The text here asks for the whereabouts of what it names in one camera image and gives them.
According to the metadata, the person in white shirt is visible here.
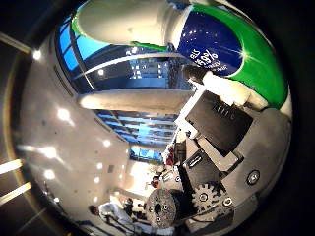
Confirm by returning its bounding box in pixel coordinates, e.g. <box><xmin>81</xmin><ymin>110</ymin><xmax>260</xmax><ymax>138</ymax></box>
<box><xmin>88</xmin><ymin>200</ymin><xmax>134</xmax><ymax>228</ymax></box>

